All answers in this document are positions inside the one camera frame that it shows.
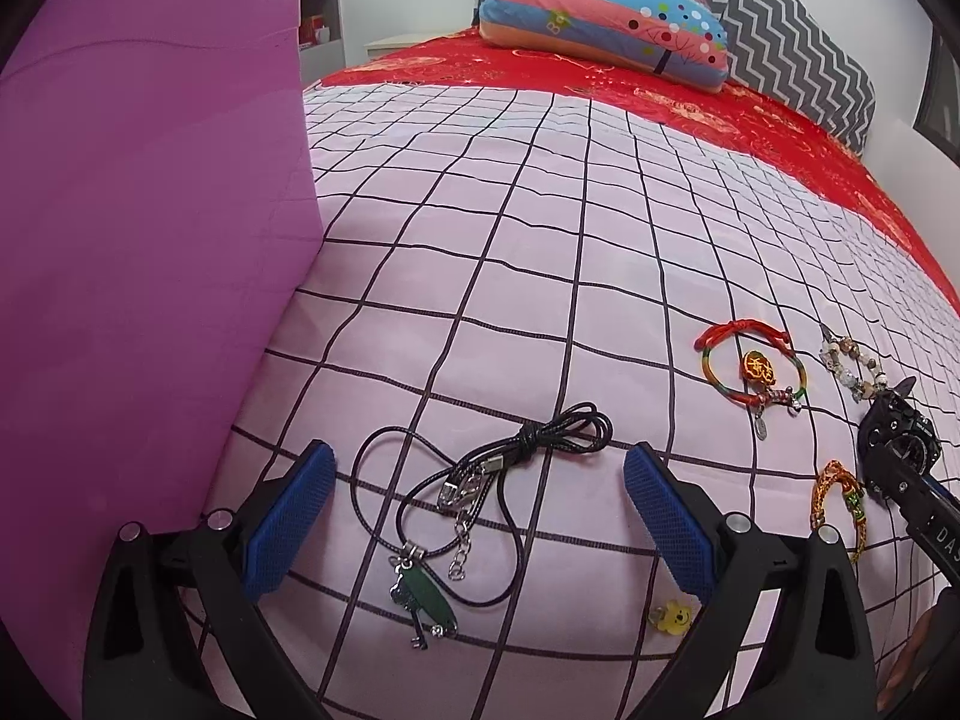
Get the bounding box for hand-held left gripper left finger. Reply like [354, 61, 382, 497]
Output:
[82, 439, 338, 720]

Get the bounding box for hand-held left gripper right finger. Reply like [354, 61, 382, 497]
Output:
[622, 441, 878, 720]

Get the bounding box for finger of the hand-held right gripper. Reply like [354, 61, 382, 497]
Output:
[874, 463, 947, 533]

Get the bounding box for black wrist watch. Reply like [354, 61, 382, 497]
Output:
[857, 377, 943, 512]

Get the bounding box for black cord necklace green pendant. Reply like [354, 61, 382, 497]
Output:
[351, 403, 613, 650]

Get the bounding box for purple plastic bin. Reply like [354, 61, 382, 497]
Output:
[0, 0, 325, 698]

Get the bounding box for person's right hand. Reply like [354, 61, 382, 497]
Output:
[877, 604, 947, 713]

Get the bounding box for small yellow flower charm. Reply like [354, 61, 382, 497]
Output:
[649, 598, 692, 635]

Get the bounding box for white checkered bed sheet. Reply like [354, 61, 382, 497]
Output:
[180, 79, 960, 720]

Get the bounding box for dark window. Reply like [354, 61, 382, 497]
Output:
[913, 19, 960, 166]

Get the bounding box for red patterned bed sheet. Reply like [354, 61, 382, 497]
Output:
[319, 26, 960, 316]

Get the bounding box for grey chevron pillow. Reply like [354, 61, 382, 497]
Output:
[472, 0, 878, 158]

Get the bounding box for white nightstand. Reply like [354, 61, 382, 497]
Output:
[365, 31, 451, 62]

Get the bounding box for cluttered wardrobe niche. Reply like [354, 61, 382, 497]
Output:
[298, 0, 346, 53]

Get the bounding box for colourful striped pillow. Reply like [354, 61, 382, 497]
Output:
[478, 0, 732, 95]

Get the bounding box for orange green braided bracelet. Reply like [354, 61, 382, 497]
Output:
[810, 461, 868, 565]

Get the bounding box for stone bead bracelet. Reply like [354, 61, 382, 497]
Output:
[819, 326, 890, 400]

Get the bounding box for red string bracelet gold charm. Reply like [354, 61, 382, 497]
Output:
[694, 319, 808, 443]

